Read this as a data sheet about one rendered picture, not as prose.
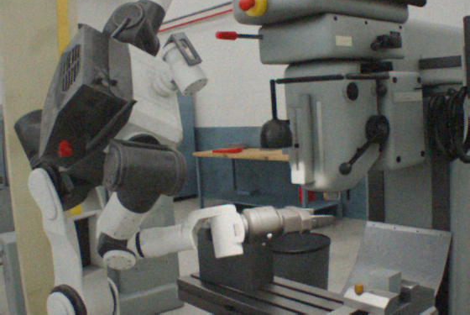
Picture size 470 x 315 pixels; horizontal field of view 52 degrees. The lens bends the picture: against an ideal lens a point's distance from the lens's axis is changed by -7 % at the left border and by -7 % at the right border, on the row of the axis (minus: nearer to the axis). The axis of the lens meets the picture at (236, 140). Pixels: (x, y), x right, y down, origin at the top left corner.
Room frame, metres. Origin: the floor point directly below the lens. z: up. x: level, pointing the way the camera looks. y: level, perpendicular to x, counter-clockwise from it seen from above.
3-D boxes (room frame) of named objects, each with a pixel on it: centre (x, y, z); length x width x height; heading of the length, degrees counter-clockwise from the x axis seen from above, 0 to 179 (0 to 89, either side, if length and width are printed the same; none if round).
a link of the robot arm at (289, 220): (1.25, -0.09, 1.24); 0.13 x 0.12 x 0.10; 19
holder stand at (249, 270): (1.63, 0.03, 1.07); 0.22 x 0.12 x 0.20; 51
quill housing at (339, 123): (1.30, -0.24, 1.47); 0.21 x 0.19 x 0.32; 40
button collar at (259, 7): (1.15, -0.06, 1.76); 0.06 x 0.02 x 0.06; 40
